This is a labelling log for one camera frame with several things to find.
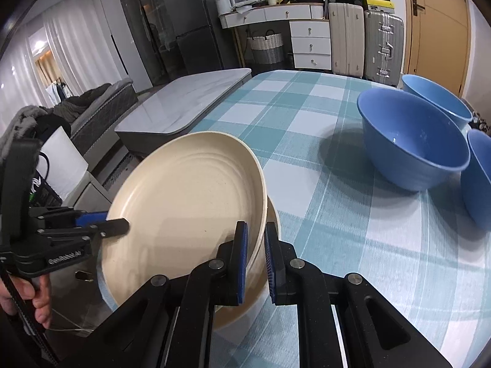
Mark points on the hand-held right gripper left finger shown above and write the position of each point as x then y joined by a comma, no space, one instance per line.
241,264

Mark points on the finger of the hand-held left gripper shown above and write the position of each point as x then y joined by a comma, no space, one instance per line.
90,219
115,227

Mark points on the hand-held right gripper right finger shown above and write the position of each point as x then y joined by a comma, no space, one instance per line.
270,268

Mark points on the beige plate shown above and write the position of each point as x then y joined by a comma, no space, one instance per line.
274,220
238,320
184,214

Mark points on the blue bowl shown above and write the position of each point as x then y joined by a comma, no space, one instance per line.
412,149
437,96
479,180

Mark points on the person's left hand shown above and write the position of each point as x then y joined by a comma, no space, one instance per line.
38,299

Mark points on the white side cabinet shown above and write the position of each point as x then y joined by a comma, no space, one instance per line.
84,199

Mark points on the grey blanket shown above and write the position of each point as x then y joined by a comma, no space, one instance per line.
23,119

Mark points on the teal checkered tablecloth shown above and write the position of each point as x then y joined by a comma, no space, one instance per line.
345,237

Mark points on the grey mattress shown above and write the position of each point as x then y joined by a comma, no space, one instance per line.
103,101

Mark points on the white curtain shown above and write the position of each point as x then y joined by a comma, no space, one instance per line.
76,53

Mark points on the grey marble coffee table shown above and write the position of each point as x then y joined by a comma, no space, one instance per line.
180,99

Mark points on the dark glass cabinet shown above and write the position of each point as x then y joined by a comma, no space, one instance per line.
142,19

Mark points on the woven laundry basket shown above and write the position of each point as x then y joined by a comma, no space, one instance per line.
266,48

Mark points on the dark grey refrigerator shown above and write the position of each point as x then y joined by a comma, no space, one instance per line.
191,19

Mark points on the white dresser with drawers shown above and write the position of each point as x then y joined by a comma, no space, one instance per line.
287,27

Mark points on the beige suitcase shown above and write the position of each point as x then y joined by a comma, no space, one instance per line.
347,38

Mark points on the silver suitcase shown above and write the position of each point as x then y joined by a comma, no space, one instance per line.
383,48

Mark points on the white kettle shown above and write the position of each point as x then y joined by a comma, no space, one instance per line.
224,4

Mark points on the scattered group of shoes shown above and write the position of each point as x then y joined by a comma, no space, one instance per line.
481,120

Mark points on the yellow black shoe box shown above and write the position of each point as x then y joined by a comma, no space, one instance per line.
378,4

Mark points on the wooden door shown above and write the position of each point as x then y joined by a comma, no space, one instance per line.
437,27

